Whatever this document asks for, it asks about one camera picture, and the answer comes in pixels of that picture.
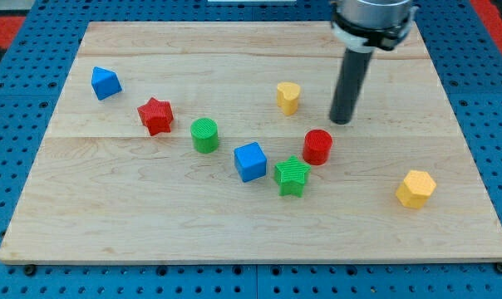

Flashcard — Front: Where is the red star block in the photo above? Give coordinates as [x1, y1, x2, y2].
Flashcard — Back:
[137, 97, 174, 136]

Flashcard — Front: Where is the blue cube block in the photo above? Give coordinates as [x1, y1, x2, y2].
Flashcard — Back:
[234, 142, 267, 183]

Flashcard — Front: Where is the yellow hexagon block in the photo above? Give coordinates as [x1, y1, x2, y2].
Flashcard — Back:
[395, 169, 437, 209]

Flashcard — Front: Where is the blue triangular prism block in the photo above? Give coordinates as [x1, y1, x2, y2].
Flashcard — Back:
[91, 66, 122, 100]

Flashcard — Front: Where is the light wooden board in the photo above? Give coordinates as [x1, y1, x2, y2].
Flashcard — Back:
[0, 22, 502, 265]

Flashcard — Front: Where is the green cylinder block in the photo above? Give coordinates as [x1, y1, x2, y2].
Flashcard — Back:
[190, 118, 219, 154]

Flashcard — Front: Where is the red cylinder block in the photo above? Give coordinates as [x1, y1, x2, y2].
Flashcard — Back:
[303, 130, 333, 165]

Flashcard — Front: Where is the green star block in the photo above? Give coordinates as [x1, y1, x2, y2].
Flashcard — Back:
[274, 156, 312, 198]

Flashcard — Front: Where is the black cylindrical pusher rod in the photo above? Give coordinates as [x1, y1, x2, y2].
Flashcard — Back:
[329, 49, 372, 125]

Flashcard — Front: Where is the yellow heart block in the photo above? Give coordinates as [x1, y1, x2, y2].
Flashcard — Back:
[276, 81, 302, 115]

